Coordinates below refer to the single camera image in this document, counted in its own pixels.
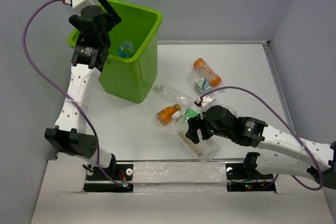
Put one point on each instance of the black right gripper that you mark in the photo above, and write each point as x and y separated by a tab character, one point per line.
194	124

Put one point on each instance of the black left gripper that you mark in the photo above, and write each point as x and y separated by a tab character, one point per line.
111	17

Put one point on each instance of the green plastic bottle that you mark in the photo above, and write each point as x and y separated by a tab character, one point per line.
190	113

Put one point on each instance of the small orange juice bottle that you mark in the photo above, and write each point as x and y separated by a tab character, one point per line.
165	115

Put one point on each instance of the clear bottle blue cap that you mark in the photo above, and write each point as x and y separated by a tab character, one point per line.
126	50

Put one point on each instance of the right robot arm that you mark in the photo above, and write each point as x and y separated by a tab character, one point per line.
286	155

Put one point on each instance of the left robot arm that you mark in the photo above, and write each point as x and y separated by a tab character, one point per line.
69	136

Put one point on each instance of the clear crushed bottle near bin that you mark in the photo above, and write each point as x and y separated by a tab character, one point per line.
174	95

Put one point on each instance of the green plastic bin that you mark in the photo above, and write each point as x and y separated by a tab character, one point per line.
115	43

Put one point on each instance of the clear crushed bottle centre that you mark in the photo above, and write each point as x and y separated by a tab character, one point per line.
232	110

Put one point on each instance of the clear bottle green white label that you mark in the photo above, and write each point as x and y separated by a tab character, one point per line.
200	81

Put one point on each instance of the orange capped orange label bottle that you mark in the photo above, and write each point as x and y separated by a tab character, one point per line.
205	71

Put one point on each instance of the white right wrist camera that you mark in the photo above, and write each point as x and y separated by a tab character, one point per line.
202	101

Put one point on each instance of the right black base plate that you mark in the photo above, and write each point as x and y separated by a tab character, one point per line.
240	181

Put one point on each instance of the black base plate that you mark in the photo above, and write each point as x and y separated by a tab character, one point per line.
97	182
240	181

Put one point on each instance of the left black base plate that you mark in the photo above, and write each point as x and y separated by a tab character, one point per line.
97	182

